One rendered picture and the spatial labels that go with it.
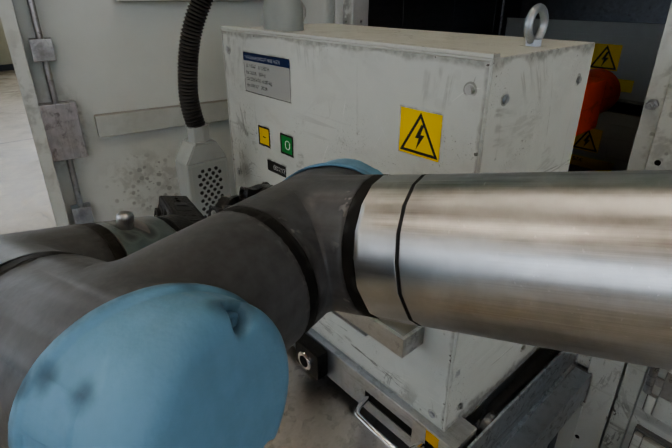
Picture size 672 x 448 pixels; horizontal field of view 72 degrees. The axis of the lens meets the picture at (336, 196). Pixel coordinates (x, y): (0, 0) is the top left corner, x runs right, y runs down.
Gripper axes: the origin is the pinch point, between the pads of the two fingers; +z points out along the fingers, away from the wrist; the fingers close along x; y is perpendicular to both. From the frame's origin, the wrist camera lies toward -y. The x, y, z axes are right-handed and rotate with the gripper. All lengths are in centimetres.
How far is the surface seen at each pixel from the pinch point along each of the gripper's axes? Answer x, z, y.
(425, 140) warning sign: 10.1, 7.9, 7.7
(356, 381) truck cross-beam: -27.8, 19.2, -0.3
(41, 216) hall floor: -96, 125, -307
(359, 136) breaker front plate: 8.9, 10.9, -2.0
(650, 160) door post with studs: 11.4, 38.6, 28.7
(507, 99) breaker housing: 15.3, 7.7, 15.1
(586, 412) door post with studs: -34, 51, 30
